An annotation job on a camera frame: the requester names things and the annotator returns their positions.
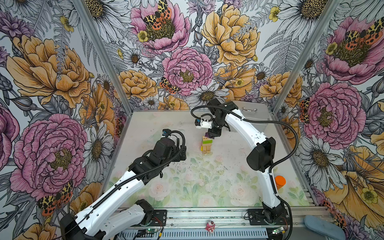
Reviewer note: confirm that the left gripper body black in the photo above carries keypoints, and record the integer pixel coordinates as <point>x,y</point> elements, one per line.
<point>174,155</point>

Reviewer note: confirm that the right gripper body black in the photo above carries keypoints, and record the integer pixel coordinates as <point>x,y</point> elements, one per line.
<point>217,124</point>

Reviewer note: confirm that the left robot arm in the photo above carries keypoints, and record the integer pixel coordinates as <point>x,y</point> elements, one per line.
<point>100,220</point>

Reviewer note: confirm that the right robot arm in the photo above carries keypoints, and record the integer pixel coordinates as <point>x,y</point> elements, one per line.
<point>260,159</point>

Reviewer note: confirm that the silver metal case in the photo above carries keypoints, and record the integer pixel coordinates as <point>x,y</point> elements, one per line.
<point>253,111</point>

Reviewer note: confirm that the small red pink toy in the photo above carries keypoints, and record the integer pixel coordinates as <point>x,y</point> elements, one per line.
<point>210,226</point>

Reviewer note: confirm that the orange bottle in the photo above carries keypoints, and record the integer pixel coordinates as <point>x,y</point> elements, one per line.
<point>280,182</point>

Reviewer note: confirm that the blue grey pad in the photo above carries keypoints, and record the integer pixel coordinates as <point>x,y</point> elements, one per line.
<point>324,228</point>

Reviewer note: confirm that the aluminium mounting rail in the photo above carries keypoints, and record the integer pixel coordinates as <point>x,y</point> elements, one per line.
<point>241,223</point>

